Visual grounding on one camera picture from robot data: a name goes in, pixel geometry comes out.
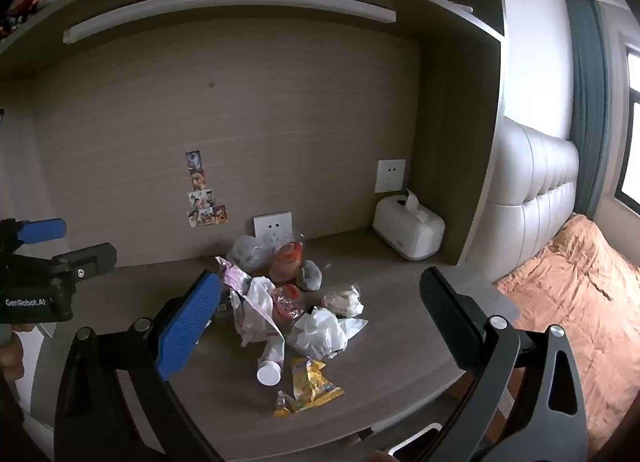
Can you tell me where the clear plastic bag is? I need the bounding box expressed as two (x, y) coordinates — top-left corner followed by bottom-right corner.
(226, 234), (273, 275)

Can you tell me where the grey wrapper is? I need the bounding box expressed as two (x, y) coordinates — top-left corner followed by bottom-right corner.
(295, 259), (323, 291)

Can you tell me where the orange-red snack packet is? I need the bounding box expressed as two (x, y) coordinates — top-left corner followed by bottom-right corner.
(269, 241), (306, 283)

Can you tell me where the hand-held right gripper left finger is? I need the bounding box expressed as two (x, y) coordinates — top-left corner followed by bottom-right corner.
(54, 269), (223, 462)

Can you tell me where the bed with orange duvet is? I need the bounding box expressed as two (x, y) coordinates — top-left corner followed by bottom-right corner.
(492, 213), (640, 462)

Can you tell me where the white paper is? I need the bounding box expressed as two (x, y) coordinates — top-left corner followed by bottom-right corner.
(231, 276), (286, 348)

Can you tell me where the window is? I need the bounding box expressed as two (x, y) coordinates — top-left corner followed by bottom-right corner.
(614, 44), (640, 215)

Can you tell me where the person's left hand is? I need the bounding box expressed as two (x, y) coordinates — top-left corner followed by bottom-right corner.
(0, 323), (27, 384)

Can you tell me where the white trash bin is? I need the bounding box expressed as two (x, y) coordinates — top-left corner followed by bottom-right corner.
(387, 423), (443, 460)

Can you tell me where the pink wrapper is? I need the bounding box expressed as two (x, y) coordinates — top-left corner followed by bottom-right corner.
(215, 256), (253, 293)

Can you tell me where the white plastic bottle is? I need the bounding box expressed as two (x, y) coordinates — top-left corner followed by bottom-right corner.
(256, 337), (286, 386)

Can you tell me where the white light bar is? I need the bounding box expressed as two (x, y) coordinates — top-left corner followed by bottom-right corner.
(62, 0), (397, 45)

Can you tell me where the grey-blue curtain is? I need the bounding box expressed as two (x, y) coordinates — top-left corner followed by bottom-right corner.
(565, 0), (613, 217)

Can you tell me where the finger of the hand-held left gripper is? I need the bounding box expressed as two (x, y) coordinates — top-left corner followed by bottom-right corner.
(50, 242), (118, 283)
(0, 218), (67, 255)

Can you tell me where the white tissue box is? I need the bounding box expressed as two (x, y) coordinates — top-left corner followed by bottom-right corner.
(372, 194), (446, 261)

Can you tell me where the red packet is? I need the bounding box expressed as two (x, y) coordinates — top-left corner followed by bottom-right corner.
(270, 283), (306, 325)

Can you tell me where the white wall socket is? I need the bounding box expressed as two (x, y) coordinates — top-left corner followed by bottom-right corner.
(253, 212), (293, 249)
(375, 158), (407, 193)

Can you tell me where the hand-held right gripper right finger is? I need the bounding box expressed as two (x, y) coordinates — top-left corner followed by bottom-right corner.
(419, 266), (593, 462)

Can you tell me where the wooden shelf unit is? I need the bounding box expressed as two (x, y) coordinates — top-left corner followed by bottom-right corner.
(0, 0), (508, 267)

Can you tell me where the white tissue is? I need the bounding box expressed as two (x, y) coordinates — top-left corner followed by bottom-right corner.
(286, 307), (369, 360)
(400, 188), (426, 215)

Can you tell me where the yellow snack packet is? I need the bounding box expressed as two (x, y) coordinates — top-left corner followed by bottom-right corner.
(272, 357), (346, 418)

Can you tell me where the white padded headboard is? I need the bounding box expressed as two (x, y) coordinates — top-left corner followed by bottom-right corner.
(487, 114), (581, 285)

